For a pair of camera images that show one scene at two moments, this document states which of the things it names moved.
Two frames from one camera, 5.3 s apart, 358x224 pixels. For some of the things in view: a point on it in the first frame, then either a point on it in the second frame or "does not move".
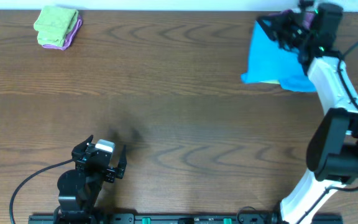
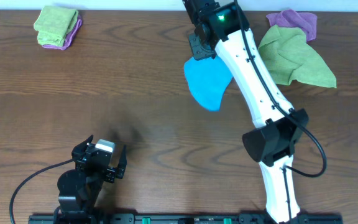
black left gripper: [80, 151] does not move
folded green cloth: [55, 25] does not move
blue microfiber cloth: [270, 62] → [209, 79]
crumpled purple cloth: [307, 18] does not move
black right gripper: [283, 25] → [197, 52]
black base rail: [318, 218] does not move
